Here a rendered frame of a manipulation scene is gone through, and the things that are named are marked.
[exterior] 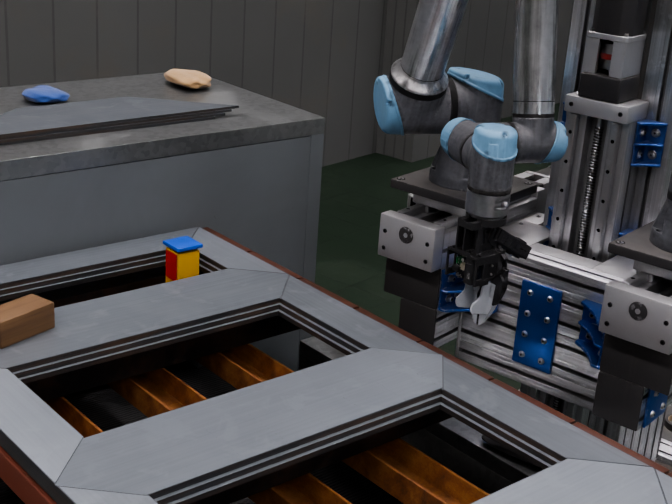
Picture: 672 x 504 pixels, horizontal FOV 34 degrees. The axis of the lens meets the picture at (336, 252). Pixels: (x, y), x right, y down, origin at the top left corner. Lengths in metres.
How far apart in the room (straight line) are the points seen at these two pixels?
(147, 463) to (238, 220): 1.12
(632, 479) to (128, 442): 0.74
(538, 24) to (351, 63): 4.11
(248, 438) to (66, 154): 0.89
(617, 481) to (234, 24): 3.98
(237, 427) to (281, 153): 1.09
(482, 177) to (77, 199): 0.92
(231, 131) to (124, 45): 2.40
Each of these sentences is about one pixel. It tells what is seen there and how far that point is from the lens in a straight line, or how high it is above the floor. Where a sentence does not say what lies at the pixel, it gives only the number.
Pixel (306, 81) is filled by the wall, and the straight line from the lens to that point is 5.80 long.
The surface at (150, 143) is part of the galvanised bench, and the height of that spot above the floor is 1.04.
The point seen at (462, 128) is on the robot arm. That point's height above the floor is 1.23.
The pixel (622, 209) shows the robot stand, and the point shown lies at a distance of 2.24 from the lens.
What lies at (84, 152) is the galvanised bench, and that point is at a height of 1.04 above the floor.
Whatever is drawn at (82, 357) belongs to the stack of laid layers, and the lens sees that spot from 1.93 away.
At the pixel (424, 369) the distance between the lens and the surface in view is 1.91.
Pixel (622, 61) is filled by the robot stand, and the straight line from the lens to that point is 2.15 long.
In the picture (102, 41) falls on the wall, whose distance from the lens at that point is 4.82.
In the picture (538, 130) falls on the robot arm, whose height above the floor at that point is 1.23.
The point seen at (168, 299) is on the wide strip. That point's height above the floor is 0.84.
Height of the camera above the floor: 1.69
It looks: 21 degrees down
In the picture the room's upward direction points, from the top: 4 degrees clockwise
